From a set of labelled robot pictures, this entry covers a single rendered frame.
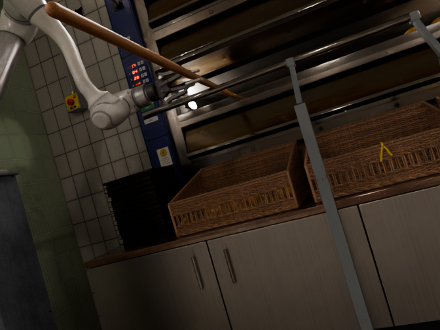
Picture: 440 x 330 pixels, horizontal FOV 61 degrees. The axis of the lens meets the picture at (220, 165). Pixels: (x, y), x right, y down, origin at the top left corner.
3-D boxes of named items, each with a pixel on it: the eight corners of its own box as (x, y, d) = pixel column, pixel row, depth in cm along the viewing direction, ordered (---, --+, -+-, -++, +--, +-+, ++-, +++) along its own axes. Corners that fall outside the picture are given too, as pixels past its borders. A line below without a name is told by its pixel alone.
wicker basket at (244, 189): (213, 216, 206) (200, 168, 207) (313, 190, 187) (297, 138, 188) (174, 238, 161) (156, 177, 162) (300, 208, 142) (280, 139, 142)
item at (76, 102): (75, 113, 231) (71, 98, 231) (88, 108, 228) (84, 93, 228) (67, 112, 224) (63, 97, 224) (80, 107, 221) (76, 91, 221)
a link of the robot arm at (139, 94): (145, 109, 160) (157, 105, 159) (135, 107, 152) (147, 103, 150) (140, 89, 161) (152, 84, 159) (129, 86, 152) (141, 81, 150)
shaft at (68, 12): (56, 11, 72) (52, -3, 72) (44, 18, 73) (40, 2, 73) (247, 102, 235) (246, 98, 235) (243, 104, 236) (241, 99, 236)
